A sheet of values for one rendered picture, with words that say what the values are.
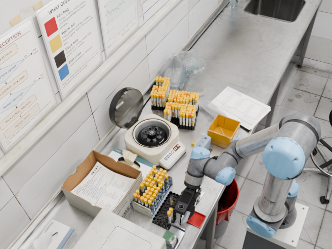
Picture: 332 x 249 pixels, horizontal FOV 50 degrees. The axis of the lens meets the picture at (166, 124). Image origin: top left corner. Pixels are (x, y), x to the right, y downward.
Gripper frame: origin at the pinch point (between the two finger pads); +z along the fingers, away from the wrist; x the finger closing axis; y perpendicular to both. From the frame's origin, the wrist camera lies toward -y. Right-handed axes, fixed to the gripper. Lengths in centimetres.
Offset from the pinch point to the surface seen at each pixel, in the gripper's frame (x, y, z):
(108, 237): 13.6, -36.5, -7.7
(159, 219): 9.8, -0.1, 2.9
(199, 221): -6.1, 8.5, 0.6
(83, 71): 59, -3, -52
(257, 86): 2, 94, -49
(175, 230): 0.6, -2.5, 2.5
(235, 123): 0, 53, -34
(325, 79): -32, 260, -43
